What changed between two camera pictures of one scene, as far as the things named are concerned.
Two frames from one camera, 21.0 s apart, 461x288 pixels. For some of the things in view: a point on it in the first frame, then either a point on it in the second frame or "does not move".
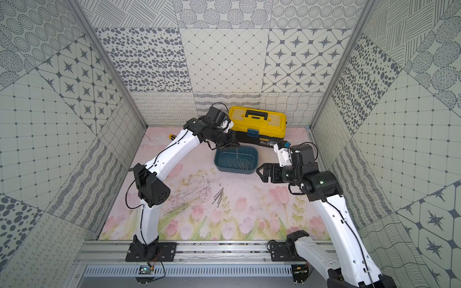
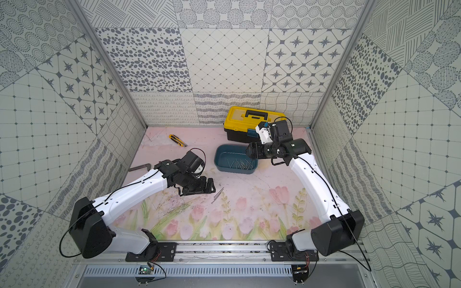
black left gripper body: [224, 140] → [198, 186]
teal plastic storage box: [241, 160] does not move
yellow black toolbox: [257, 127] does not move
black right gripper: [275, 168] → [253, 147]
